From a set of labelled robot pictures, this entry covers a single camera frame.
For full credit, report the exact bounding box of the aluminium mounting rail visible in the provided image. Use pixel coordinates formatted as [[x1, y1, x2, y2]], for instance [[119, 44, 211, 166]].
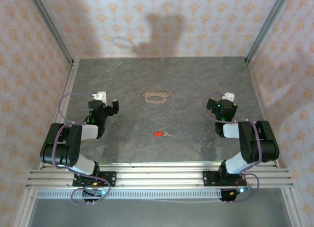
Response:
[[26, 163, 294, 189]]

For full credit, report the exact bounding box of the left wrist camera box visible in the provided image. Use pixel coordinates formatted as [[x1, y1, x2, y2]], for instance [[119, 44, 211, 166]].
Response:
[[92, 91, 108, 103]]

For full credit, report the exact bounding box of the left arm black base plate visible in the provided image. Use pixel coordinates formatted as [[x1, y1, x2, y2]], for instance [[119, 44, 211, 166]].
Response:
[[73, 172, 117, 188]]

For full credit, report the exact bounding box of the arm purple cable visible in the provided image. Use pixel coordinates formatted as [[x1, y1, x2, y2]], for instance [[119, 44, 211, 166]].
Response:
[[205, 92, 261, 203], [52, 92, 111, 206]]

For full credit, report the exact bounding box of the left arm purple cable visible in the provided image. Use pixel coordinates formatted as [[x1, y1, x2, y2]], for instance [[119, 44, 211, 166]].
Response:
[[52, 92, 111, 206]]

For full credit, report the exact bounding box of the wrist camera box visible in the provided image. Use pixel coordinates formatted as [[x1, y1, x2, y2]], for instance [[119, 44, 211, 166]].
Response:
[[221, 91, 236, 102], [92, 91, 108, 103]]

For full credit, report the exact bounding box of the aluminium frame post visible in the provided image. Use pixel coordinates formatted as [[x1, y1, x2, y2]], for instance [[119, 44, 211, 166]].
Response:
[[245, 0, 292, 63], [26, 0, 74, 63]]

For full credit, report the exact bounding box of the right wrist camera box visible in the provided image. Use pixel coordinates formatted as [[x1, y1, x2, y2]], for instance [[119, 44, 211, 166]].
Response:
[[221, 91, 236, 102]]

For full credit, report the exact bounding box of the white slotted cable duct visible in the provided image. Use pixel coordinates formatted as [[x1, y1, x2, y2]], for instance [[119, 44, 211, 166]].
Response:
[[36, 189, 223, 200]]

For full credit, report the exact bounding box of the aluminium lower frame bar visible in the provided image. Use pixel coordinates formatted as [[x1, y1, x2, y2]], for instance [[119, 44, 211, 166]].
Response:
[[281, 187, 307, 227], [13, 187, 37, 227]]

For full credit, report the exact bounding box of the aluminium table side rail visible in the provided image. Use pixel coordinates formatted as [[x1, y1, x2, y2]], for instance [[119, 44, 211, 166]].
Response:
[[39, 59, 80, 169], [245, 57, 282, 169]]

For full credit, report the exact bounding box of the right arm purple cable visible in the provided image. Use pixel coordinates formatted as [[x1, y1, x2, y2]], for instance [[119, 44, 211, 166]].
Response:
[[205, 92, 261, 203]]

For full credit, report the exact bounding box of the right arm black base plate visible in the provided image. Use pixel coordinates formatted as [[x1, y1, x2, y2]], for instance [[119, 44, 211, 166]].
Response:
[[203, 170, 247, 188]]

